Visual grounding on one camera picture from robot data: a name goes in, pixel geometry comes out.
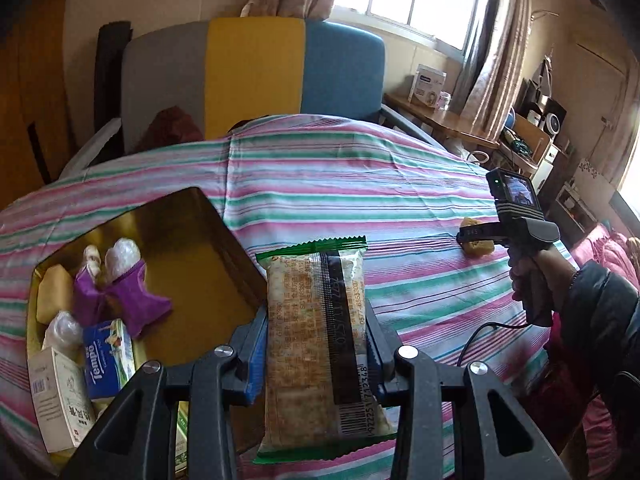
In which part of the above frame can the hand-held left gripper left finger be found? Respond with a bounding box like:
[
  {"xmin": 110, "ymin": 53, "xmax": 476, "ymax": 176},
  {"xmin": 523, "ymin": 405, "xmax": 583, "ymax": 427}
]
[{"xmin": 60, "ymin": 305, "xmax": 268, "ymax": 480}]

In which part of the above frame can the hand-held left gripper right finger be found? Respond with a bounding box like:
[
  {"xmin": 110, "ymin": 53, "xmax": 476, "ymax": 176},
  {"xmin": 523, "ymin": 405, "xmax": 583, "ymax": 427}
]
[{"xmin": 364, "ymin": 300, "xmax": 571, "ymax": 480}]

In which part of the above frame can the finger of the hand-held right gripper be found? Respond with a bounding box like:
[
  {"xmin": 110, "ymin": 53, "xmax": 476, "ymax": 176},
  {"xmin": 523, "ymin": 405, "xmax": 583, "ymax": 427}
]
[{"xmin": 456, "ymin": 225, "xmax": 501, "ymax": 243}]

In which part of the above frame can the small yellow holed sponge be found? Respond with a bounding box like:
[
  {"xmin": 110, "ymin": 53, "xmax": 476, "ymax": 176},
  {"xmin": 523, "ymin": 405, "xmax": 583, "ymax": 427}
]
[{"xmin": 459, "ymin": 216, "xmax": 496, "ymax": 259}]

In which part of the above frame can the green cracker packet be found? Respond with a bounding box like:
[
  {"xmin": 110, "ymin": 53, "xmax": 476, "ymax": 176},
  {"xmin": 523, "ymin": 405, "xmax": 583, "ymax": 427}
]
[{"xmin": 252, "ymin": 235, "xmax": 398, "ymax": 465}]

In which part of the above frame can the gold tin box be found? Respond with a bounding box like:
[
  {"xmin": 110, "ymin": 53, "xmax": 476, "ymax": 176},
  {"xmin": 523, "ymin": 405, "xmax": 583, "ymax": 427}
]
[{"xmin": 25, "ymin": 186, "xmax": 268, "ymax": 480}]

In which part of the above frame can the blue tissue pack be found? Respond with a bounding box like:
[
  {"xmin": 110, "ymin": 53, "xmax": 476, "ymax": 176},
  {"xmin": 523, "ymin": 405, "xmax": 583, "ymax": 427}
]
[{"xmin": 81, "ymin": 319, "xmax": 136, "ymax": 401}]

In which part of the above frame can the white ball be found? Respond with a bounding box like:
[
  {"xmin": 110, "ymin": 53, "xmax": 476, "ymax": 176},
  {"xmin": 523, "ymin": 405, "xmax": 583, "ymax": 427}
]
[
  {"xmin": 104, "ymin": 239, "xmax": 141, "ymax": 281},
  {"xmin": 42, "ymin": 310, "xmax": 83, "ymax": 351}
]

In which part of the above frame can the small cream item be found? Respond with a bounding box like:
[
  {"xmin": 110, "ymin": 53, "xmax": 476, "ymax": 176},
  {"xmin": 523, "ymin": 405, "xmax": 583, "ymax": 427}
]
[{"xmin": 82, "ymin": 245, "xmax": 106, "ymax": 278}]

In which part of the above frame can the large yellow sponge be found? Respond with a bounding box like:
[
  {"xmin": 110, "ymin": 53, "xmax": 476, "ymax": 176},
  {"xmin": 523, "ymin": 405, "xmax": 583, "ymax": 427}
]
[{"xmin": 36, "ymin": 265, "xmax": 76, "ymax": 326}]

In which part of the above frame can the person's right forearm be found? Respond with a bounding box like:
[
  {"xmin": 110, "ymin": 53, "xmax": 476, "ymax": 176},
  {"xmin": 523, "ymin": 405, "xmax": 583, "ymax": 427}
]
[{"xmin": 560, "ymin": 259, "xmax": 640, "ymax": 401}]

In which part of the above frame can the person's right hand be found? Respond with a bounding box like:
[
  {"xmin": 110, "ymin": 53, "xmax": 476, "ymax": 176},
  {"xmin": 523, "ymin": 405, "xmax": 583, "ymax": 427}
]
[{"xmin": 507, "ymin": 251, "xmax": 581, "ymax": 318}]

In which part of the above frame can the white low shelf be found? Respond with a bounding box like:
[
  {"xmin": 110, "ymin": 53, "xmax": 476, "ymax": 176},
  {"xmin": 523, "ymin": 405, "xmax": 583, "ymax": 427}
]
[{"xmin": 552, "ymin": 180, "xmax": 601, "ymax": 231}]

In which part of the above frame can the pink blanket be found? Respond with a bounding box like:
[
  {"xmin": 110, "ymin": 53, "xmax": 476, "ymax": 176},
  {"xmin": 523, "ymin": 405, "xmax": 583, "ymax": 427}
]
[{"xmin": 570, "ymin": 222, "xmax": 640, "ymax": 291}]

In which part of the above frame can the wooden box shelf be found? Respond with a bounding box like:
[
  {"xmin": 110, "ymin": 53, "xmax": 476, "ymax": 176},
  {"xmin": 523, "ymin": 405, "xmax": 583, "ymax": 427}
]
[{"xmin": 500, "ymin": 112, "xmax": 553, "ymax": 173}]

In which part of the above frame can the round white speaker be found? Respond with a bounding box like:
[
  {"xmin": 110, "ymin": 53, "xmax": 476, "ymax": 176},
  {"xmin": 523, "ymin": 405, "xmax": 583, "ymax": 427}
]
[{"xmin": 540, "ymin": 110, "xmax": 568, "ymax": 136}]

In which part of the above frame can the wooden side table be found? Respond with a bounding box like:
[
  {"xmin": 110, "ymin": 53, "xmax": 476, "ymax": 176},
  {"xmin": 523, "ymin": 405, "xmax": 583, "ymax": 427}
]
[{"xmin": 382, "ymin": 91, "xmax": 501, "ymax": 151}]

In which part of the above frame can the side window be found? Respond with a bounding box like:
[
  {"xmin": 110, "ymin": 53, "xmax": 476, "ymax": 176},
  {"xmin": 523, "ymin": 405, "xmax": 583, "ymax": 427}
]
[{"xmin": 607, "ymin": 125, "xmax": 640, "ymax": 221}]

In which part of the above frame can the striped tablecloth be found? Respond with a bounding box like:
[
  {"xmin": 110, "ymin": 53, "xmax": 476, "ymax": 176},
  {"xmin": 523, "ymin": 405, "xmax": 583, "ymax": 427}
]
[{"xmin": 0, "ymin": 114, "xmax": 576, "ymax": 480}]

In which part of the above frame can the white printed box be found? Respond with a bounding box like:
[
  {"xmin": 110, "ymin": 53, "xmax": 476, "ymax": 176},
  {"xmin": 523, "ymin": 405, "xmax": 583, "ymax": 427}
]
[{"xmin": 409, "ymin": 64, "xmax": 447, "ymax": 106}]

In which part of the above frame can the person's pink patterned clothing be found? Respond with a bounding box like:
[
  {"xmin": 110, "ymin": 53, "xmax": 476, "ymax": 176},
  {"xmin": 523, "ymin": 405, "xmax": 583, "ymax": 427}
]
[{"xmin": 520, "ymin": 350, "xmax": 640, "ymax": 480}]

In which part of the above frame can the dark red cloth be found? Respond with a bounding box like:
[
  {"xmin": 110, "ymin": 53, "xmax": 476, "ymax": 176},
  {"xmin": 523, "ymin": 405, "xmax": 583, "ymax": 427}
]
[{"xmin": 132, "ymin": 106, "xmax": 206, "ymax": 153}]

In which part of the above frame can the grey yellow blue armchair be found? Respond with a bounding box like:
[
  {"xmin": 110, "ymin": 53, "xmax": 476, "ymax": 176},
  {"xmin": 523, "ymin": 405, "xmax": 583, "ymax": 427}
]
[{"xmin": 57, "ymin": 16, "xmax": 443, "ymax": 181}]

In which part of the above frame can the wooden wardrobe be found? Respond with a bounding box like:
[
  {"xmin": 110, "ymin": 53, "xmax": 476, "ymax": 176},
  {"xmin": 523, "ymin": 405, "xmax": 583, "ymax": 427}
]
[{"xmin": 0, "ymin": 0, "xmax": 76, "ymax": 201}]

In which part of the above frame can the black cable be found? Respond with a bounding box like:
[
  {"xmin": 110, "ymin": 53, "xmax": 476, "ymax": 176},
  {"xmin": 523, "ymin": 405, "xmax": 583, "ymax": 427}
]
[{"xmin": 455, "ymin": 320, "xmax": 531, "ymax": 368}]

